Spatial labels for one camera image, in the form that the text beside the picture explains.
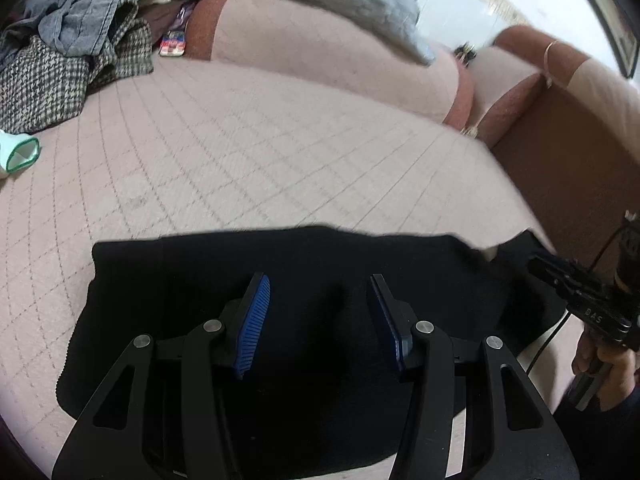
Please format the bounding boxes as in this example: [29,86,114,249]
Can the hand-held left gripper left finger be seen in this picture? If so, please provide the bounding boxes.
[52,272,273,480]

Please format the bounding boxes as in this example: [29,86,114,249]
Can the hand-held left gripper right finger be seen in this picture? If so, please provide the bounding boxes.
[365,274,581,480]

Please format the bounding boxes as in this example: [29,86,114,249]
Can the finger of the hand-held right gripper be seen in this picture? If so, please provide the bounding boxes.
[527,254,590,303]

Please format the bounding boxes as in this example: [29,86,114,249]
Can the black pants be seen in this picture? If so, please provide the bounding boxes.
[57,225,571,480]

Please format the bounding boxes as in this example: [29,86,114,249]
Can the person's right hand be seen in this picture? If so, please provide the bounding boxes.
[571,331,640,402]

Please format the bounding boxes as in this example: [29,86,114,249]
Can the pink quilted bedspread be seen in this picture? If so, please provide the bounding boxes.
[0,55,557,480]

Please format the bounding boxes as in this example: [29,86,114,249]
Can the short pink bolster pillow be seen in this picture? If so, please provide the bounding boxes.
[470,25,598,150]

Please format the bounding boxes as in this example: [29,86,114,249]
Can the dark framed picture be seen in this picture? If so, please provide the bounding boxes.
[559,0,640,79]

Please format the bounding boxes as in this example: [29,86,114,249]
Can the long pink bolster pillow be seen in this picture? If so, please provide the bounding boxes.
[191,0,475,130]

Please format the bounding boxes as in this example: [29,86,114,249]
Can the colourful printed packet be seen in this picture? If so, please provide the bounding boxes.
[158,30,187,57]

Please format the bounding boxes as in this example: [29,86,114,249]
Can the white cloth with green trim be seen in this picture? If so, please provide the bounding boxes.
[0,128,41,181]

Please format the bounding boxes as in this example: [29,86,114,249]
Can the houndstooth coat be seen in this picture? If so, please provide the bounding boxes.
[0,0,187,135]

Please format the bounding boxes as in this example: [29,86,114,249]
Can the blue denim garment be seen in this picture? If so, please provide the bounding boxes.
[0,0,140,62]

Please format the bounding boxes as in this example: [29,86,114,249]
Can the black cable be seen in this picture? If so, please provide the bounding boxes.
[526,212,638,378]

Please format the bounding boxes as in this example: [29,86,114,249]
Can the gold hair tie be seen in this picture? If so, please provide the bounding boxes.
[544,39,565,88]

